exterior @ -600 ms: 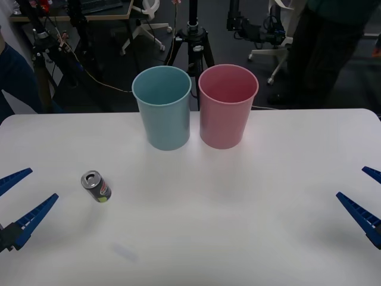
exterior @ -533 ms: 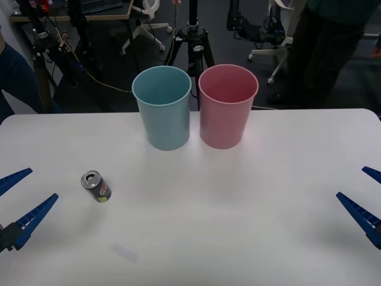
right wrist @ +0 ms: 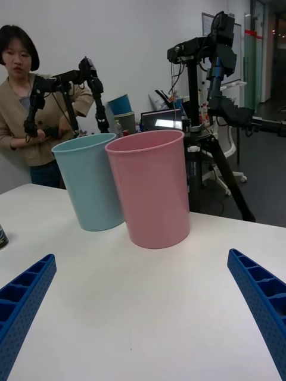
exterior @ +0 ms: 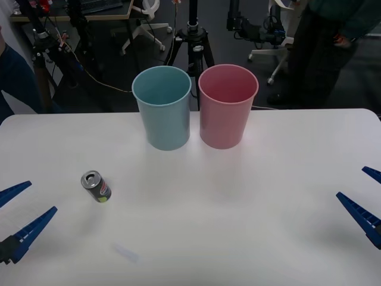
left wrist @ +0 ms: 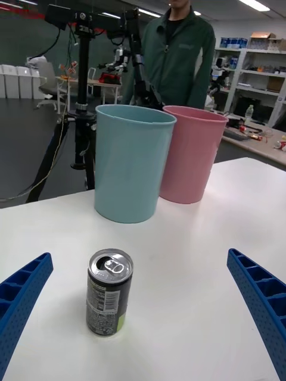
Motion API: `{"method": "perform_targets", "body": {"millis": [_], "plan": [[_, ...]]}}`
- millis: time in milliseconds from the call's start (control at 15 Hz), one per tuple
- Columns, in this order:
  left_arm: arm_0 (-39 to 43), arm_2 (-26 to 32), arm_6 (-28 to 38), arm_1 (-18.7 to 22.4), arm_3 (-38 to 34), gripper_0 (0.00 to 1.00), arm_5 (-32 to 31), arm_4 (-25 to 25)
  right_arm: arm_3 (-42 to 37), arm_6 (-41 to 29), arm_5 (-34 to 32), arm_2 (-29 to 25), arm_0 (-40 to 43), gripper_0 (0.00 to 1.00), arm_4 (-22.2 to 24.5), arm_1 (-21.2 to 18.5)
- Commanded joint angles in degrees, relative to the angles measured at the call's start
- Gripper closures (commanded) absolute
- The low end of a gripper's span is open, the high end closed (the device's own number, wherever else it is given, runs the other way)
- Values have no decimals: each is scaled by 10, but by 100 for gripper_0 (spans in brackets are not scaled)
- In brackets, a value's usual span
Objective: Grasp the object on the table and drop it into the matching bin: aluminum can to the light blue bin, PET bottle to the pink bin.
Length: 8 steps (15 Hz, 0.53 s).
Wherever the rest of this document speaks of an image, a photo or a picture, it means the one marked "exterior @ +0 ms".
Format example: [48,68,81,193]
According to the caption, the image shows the pink plastic bin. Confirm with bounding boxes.
[198,64,259,150]

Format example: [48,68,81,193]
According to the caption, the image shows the person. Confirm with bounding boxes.
[266,0,381,110]
[0,25,41,116]

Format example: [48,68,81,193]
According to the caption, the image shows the wooden desk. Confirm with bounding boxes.
[10,0,135,21]

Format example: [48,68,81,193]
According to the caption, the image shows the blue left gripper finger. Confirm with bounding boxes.
[0,206,58,265]
[0,180,33,209]

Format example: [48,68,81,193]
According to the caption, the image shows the black camera tripod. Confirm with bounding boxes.
[28,0,90,111]

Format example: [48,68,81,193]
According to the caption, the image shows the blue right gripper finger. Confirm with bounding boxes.
[335,191,381,250]
[361,166,381,184]

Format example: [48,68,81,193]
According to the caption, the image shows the black tripod with beam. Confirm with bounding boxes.
[163,0,216,111]

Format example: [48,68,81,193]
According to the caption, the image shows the dark grey drink can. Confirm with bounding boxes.
[80,170,113,204]

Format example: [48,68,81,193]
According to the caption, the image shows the white office chair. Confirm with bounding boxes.
[248,0,298,86]
[120,0,173,57]

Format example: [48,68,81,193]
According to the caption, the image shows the pale blue plastic bin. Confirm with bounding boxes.
[131,66,192,151]

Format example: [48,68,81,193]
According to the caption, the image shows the wires with orange connectors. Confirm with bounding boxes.
[171,0,183,60]

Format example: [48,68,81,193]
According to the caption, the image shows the person's hand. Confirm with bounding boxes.
[333,34,351,49]

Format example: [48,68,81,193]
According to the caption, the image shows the yellow wire with orange connectors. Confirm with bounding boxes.
[57,32,133,93]

